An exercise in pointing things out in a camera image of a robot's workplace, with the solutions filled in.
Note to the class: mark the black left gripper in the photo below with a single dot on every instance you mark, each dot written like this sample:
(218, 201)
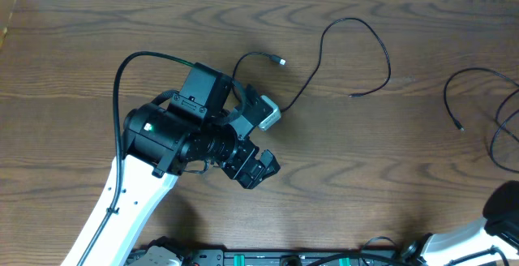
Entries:
(246, 162)

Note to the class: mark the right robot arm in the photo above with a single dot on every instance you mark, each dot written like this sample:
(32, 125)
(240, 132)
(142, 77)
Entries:
(492, 237)

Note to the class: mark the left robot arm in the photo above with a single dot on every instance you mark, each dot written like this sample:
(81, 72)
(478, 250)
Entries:
(209, 120)

